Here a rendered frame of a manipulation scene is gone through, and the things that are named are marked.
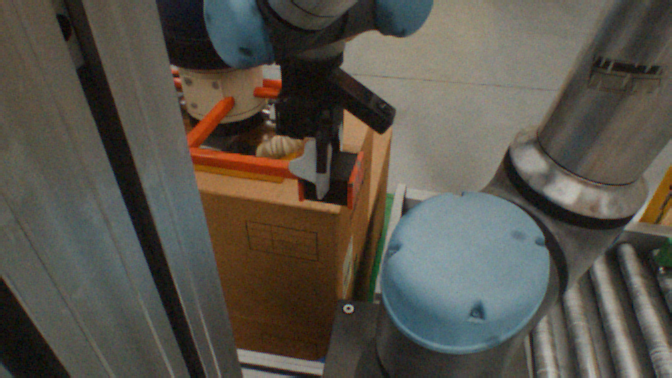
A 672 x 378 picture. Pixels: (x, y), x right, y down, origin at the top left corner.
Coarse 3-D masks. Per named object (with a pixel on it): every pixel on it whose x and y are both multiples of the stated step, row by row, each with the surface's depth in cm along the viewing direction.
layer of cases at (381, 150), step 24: (384, 144) 174; (384, 168) 171; (384, 192) 190; (360, 264) 135; (360, 288) 147; (240, 336) 119; (264, 336) 117; (288, 336) 114; (312, 336) 112; (312, 360) 118
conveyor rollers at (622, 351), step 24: (600, 264) 126; (624, 264) 128; (576, 288) 120; (600, 288) 121; (648, 288) 120; (576, 312) 114; (600, 312) 117; (648, 312) 114; (552, 336) 109; (576, 336) 109; (624, 336) 108; (648, 336) 110; (552, 360) 103; (576, 360) 106; (624, 360) 104
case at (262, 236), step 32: (192, 128) 107; (352, 128) 107; (224, 192) 88; (256, 192) 88; (288, 192) 88; (224, 224) 94; (256, 224) 91; (288, 224) 89; (320, 224) 87; (352, 224) 104; (224, 256) 100; (256, 256) 97; (288, 256) 95; (320, 256) 93; (352, 256) 113; (224, 288) 108; (256, 288) 105; (288, 288) 102; (320, 288) 99; (288, 320) 110; (320, 320) 106
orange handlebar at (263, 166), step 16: (176, 80) 96; (272, 80) 95; (256, 96) 93; (272, 96) 92; (224, 112) 87; (208, 128) 81; (192, 144) 77; (192, 160) 75; (208, 160) 74; (224, 160) 73; (240, 160) 73; (256, 160) 73; (272, 160) 73; (288, 176) 72
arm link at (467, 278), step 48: (480, 192) 36; (432, 240) 33; (480, 240) 33; (528, 240) 33; (384, 288) 35; (432, 288) 31; (480, 288) 30; (528, 288) 30; (384, 336) 37; (432, 336) 32; (480, 336) 30
